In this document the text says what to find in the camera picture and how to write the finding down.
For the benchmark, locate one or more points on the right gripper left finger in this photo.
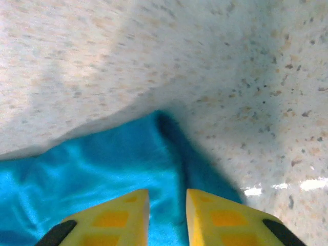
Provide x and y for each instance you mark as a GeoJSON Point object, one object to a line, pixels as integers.
{"type": "Point", "coordinates": [112, 223]}

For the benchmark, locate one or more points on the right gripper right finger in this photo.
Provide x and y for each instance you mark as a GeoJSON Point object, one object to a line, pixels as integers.
{"type": "Point", "coordinates": [225, 223]}

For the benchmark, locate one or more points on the blue t-shirt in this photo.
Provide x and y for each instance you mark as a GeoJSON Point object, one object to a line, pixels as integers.
{"type": "Point", "coordinates": [89, 174]}

